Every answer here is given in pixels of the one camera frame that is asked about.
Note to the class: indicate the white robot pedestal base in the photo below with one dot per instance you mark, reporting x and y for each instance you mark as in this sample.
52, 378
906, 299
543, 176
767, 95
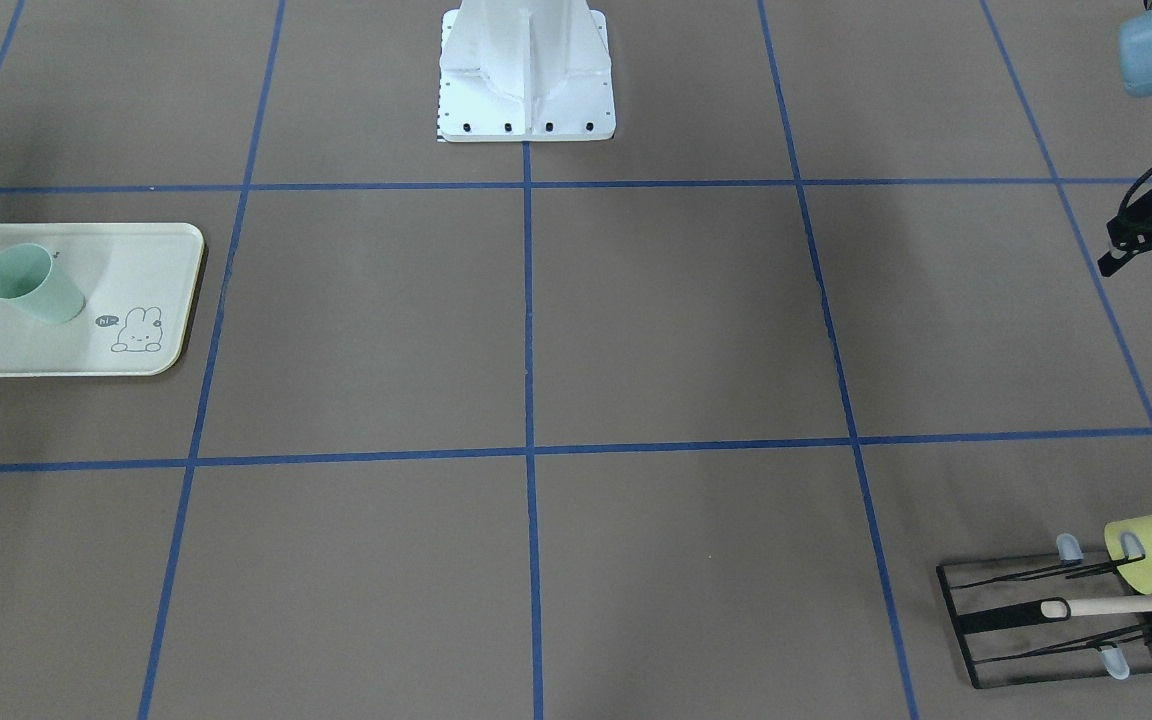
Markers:
525, 71

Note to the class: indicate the black wire cup rack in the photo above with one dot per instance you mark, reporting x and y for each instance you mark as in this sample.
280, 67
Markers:
1052, 617

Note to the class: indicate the green plastic cup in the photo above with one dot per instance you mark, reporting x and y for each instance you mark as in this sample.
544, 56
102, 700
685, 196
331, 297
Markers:
32, 282

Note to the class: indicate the cream rabbit tray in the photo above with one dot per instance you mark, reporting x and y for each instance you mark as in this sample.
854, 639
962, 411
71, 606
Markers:
96, 298

